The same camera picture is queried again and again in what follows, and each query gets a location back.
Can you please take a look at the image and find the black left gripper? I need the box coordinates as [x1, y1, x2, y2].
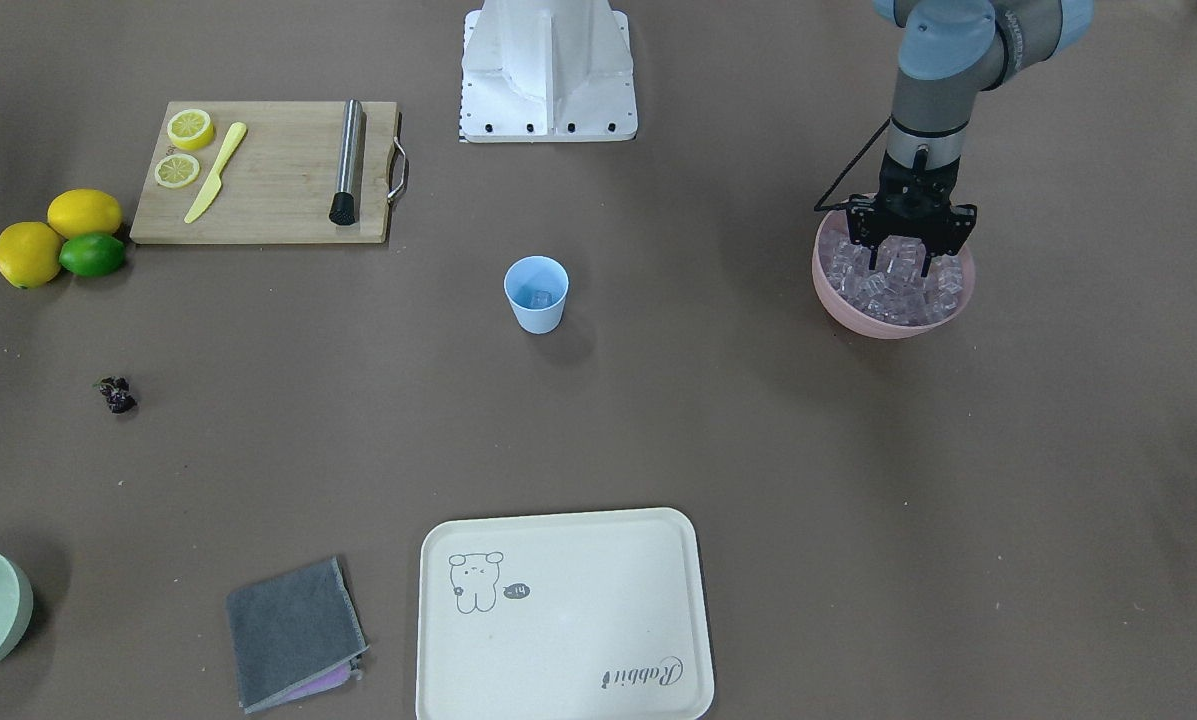
[846, 154, 978, 279]

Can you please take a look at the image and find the clear ice cube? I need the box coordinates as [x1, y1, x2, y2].
[525, 288, 557, 310]

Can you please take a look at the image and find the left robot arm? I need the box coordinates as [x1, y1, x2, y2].
[845, 1, 1095, 275]

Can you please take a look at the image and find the pile of ice cubes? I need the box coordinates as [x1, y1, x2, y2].
[819, 225, 964, 327]

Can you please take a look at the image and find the light blue cup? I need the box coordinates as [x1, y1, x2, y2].
[503, 256, 570, 334]

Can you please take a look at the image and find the pink bowl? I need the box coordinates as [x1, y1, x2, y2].
[812, 194, 977, 341]

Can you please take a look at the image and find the cream rabbit tray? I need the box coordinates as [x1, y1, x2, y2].
[415, 507, 713, 719]

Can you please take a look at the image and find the steel muddler black tip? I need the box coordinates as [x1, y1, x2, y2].
[328, 99, 366, 227]

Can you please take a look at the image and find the bamboo cutting board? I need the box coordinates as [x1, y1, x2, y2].
[130, 100, 406, 245]

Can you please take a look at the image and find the yellow plastic knife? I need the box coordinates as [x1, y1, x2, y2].
[182, 122, 249, 224]

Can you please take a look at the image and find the lemon half upper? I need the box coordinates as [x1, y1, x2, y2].
[165, 108, 215, 151]

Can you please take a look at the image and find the lemon half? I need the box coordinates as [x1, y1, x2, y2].
[153, 152, 201, 190]
[165, 108, 215, 151]

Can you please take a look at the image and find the grey folded cloth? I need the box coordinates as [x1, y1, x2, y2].
[226, 556, 369, 714]

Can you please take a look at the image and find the lemon half lower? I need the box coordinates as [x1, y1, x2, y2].
[153, 152, 201, 190]

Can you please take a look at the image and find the green lime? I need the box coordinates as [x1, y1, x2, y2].
[57, 232, 126, 277]

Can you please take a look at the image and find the yellow lemon near board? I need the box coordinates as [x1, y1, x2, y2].
[48, 188, 124, 240]

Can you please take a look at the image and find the yellow lemon outer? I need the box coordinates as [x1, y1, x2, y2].
[0, 222, 63, 289]

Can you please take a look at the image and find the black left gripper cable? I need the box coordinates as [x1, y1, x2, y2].
[813, 118, 891, 213]

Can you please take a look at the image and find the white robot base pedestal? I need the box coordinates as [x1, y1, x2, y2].
[458, 1, 639, 144]

